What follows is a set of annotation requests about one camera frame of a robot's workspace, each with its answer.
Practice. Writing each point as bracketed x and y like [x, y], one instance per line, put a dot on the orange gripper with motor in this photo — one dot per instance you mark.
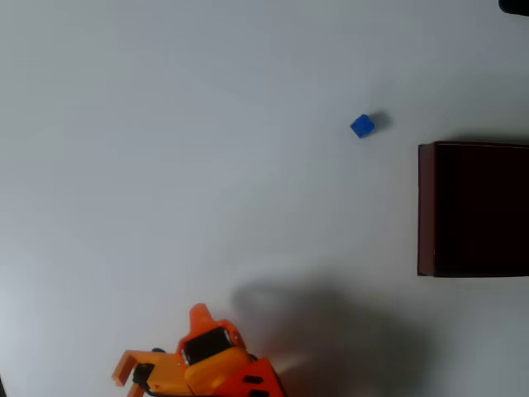
[205, 342]

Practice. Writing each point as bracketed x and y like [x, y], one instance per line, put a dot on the small blue cube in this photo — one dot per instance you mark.
[362, 125]

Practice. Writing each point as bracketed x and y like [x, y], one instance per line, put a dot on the dark red box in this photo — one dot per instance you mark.
[479, 207]

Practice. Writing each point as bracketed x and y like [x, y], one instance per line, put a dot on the black rounded object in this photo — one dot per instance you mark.
[514, 6]

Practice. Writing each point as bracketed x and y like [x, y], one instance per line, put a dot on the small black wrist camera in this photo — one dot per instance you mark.
[142, 372]

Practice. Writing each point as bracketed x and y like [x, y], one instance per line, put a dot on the orange camera mount bracket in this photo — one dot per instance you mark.
[124, 366]

